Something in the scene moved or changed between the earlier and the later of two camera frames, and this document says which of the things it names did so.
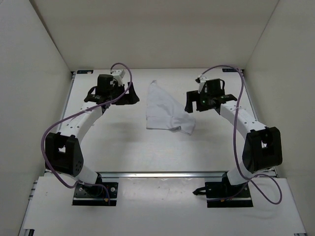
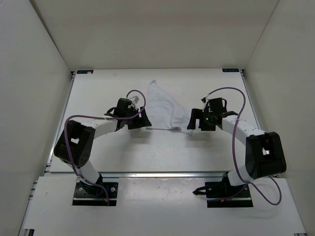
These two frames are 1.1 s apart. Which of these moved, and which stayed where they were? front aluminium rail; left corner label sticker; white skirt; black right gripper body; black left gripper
Moved: black left gripper; black right gripper body
Stayed: front aluminium rail; white skirt; left corner label sticker
